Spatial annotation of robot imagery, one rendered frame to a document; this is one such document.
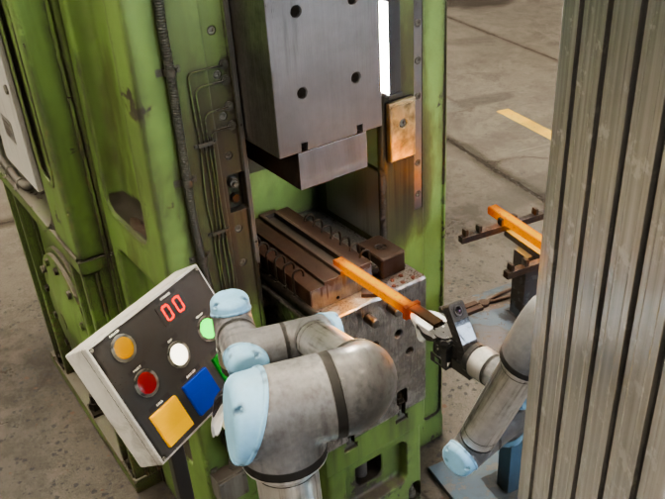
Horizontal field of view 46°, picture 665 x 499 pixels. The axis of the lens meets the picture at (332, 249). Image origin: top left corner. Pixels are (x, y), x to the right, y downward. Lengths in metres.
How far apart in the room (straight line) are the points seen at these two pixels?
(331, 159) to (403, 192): 0.44
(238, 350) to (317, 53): 0.73
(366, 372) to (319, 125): 0.93
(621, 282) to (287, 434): 0.50
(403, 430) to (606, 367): 1.79
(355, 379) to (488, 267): 2.97
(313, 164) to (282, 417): 0.97
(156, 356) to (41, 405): 1.82
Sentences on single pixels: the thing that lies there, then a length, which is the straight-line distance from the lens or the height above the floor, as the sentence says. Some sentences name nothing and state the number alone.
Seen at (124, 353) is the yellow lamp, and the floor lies 1.16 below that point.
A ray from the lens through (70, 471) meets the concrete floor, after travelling 3.10.
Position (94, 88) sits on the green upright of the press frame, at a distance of 2.12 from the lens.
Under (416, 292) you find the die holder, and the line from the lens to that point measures 2.16.
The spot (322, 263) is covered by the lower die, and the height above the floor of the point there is 0.99.
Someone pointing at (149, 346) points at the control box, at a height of 1.14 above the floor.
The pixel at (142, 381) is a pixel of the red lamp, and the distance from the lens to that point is 1.61.
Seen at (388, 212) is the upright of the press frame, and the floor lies 1.02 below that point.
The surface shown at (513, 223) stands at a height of 1.01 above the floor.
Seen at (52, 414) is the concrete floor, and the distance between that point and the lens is 3.36.
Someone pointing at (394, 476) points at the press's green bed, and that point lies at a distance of 2.63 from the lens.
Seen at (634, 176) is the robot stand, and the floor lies 1.84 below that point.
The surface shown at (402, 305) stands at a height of 1.02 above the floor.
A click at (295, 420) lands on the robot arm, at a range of 0.98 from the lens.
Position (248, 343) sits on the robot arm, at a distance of 1.36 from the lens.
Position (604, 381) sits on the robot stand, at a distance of 0.70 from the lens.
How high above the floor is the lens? 2.09
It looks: 31 degrees down
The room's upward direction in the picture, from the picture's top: 4 degrees counter-clockwise
